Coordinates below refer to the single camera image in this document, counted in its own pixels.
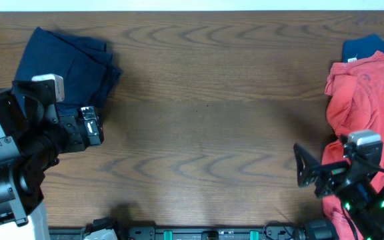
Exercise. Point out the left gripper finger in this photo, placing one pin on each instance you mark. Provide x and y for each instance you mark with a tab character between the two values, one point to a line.
94	130
88	113

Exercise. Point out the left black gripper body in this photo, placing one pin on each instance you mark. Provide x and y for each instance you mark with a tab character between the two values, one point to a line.
71	138

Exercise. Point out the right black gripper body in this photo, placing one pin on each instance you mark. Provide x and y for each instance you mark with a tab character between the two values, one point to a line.
335	174

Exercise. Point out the navy blue shorts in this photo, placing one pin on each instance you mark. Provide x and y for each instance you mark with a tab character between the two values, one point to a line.
84	64

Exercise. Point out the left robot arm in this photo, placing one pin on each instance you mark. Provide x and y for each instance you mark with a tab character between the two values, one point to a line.
32	136

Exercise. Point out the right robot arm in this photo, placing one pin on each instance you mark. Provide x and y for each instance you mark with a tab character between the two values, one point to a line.
350	182

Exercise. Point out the red orange t-shirt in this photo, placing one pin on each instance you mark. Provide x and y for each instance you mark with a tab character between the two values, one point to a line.
357	103

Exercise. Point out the dark blue garment underneath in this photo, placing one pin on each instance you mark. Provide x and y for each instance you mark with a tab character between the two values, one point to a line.
361	48

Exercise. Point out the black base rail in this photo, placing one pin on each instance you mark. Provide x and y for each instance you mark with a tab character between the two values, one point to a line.
107	228

